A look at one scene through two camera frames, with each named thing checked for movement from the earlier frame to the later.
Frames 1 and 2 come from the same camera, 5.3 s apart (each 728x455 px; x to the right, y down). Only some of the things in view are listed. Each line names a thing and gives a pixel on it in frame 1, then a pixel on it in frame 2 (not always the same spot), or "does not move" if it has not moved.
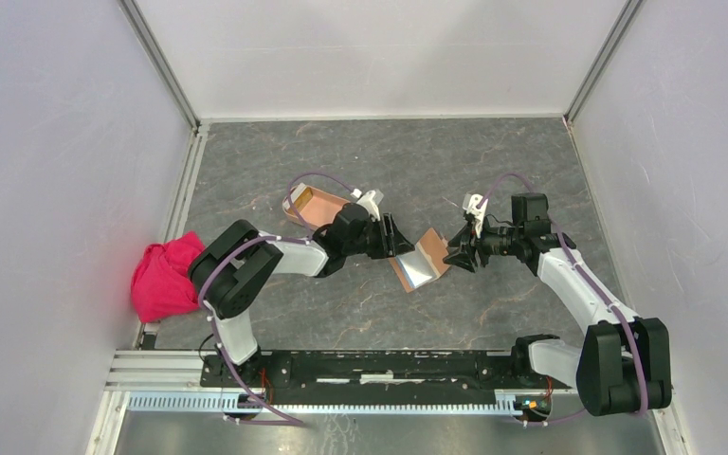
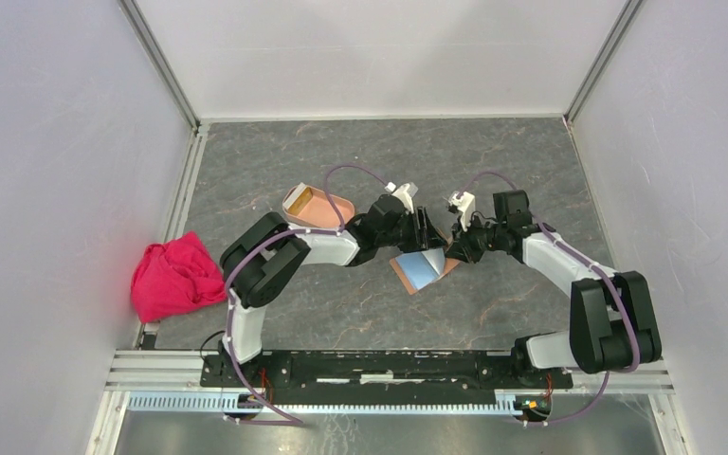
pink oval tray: (312, 207) does not move
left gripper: (395, 244) -> (426, 238)
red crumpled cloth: (162, 283) does not move
